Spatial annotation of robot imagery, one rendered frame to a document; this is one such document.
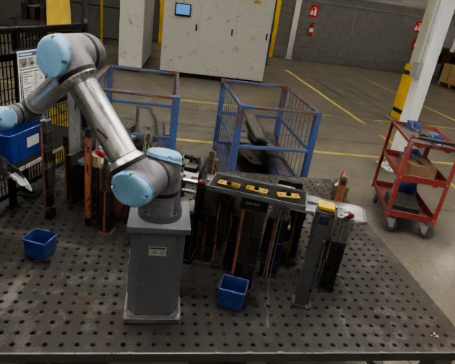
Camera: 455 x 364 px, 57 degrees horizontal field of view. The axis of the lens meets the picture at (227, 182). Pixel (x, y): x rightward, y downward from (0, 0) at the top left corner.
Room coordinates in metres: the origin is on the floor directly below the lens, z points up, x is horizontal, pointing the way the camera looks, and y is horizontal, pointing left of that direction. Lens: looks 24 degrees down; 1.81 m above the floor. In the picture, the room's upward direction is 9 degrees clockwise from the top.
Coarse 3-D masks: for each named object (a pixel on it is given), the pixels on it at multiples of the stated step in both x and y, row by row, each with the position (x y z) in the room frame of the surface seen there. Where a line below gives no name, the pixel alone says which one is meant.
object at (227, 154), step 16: (224, 80) 4.74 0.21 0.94; (224, 96) 4.81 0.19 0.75; (224, 112) 4.83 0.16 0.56; (240, 112) 3.68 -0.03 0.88; (288, 112) 3.78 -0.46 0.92; (304, 112) 3.81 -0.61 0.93; (320, 112) 3.85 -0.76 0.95; (240, 128) 3.69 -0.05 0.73; (288, 128) 4.57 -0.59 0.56; (224, 144) 4.82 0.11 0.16; (240, 144) 3.71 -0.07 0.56; (256, 144) 4.19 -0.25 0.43; (272, 144) 4.09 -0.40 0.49; (304, 144) 4.02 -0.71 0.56; (224, 160) 4.28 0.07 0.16; (240, 160) 4.20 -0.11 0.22; (256, 160) 4.05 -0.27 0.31; (272, 160) 4.51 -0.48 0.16; (304, 160) 3.87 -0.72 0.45; (304, 176) 3.84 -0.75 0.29
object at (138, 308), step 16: (128, 224) 1.15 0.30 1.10; (144, 224) 1.16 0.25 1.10; (176, 224) 1.19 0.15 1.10; (144, 240) 1.15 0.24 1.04; (160, 240) 1.16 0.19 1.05; (176, 240) 1.17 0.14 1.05; (144, 256) 1.15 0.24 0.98; (160, 256) 1.16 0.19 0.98; (176, 256) 1.18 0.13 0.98; (128, 272) 1.19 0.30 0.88; (144, 272) 1.15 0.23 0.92; (160, 272) 1.16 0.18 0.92; (176, 272) 1.19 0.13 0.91; (128, 288) 1.19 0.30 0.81; (144, 288) 1.15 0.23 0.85; (160, 288) 1.17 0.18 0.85; (176, 288) 1.19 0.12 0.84; (128, 304) 1.17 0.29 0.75; (144, 304) 1.16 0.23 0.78; (160, 304) 1.17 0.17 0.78; (176, 304) 1.20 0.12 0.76; (128, 320) 1.13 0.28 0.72; (144, 320) 1.14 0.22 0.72; (160, 320) 1.15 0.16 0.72; (176, 320) 1.17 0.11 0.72
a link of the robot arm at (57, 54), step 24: (48, 48) 1.14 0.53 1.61; (72, 48) 1.16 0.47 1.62; (96, 48) 1.25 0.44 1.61; (48, 72) 1.14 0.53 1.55; (72, 72) 1.14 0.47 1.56; (96, 72) 1.20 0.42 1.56; (72, 96) 1.15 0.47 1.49; (96, 96) 1.15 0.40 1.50; (96, 120) 1.12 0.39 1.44; (120, 120) 1.17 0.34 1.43; (120, 144) 1.11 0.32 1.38; (120, 168) 1.08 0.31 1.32; (144, 168) 1.10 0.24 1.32; (120, 192) 1.06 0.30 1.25; (144, 192) 1.05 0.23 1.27
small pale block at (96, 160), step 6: (96, 156) 1.74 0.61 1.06; (96, 162) 1.74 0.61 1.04; (96, 168) 1.74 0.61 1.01; (96, 174) 1.74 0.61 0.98; (96, 180) 1.74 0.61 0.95; (96, 186) 1.74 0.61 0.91; (96, 192) 1.74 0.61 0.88; (96, 198) 1.75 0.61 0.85; (96, 204) 1.74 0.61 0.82; (96, 210) 1.74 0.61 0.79; (96, 216) 1.74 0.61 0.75; (96, 222) 1.75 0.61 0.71
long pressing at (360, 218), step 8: (104, 152) 1.96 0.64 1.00; (80, 160) 1.81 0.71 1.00; (192, 176) 1.83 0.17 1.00; (208, 176) 1.85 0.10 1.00; (312, 200) 1.76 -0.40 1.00; (328, 200) 1.79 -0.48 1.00; (312, 208) 1.67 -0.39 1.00; (344, 208) 1.73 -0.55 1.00; (352, 208) 1.74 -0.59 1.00; (360, 208) 1.75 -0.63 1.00; (360, 216) 1.67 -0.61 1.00; (360, 224) 1.60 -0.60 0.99
